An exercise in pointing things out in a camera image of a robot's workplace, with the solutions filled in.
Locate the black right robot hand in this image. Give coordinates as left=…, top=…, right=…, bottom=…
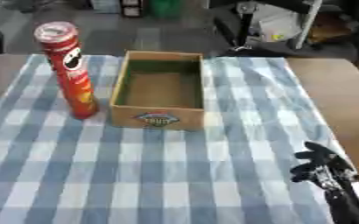
left=288, top=141, right=359, bottom=192

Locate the red cylindrical snack can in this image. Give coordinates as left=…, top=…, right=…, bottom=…
left=32, top=21, right=102, bottom=121

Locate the green bin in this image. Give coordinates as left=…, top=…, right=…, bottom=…
left=147, top=0, right=185, bottom=18

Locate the tan cardboard box green inside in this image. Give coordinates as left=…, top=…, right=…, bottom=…
left=107, top=50, right=208, bottom=130

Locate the black tripod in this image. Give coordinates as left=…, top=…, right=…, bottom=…
left=210, top=0, right=271, bottom=56

